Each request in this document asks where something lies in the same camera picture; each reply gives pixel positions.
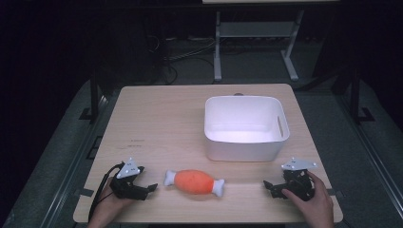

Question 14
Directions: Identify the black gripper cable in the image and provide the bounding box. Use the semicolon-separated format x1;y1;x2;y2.
87;161;125;223

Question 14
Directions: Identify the person's right hand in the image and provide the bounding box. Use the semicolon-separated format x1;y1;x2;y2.
280;170;336;228

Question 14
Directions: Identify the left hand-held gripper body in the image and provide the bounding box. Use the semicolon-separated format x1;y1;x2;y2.
108;156;149;201

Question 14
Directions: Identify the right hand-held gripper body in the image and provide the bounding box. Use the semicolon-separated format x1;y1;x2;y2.
279;157;318;202

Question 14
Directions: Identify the person's left hand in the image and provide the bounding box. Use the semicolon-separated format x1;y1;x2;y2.
86;177;135;228

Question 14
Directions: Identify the black metal stand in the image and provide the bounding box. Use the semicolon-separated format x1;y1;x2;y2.
347;67;376;124
79;70;106;123

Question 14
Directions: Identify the bundle of floor cables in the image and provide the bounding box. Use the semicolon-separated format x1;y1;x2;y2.
146;34;217;86

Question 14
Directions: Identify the orange plush drumstick toy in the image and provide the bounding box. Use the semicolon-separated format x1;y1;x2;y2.
163;169;226;199

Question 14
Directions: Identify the white plastic storage bin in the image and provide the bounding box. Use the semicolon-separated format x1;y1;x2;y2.
203;95;291;162

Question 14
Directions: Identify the white metal table frame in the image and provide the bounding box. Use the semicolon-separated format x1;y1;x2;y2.
212;9;306;84

